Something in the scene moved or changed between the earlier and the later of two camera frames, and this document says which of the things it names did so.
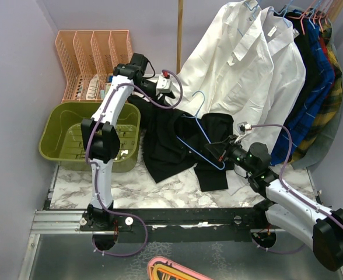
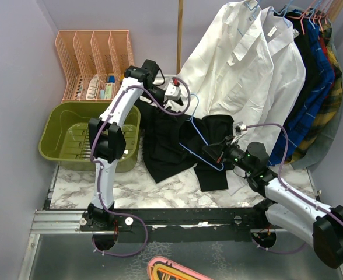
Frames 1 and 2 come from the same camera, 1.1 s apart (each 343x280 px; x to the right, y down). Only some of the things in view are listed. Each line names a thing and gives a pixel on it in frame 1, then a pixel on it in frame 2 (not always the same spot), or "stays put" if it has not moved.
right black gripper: (218, 149) stays put
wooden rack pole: (179, 35) stays put
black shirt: (174, 142) stays put
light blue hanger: (196, 115) → (208, 162)
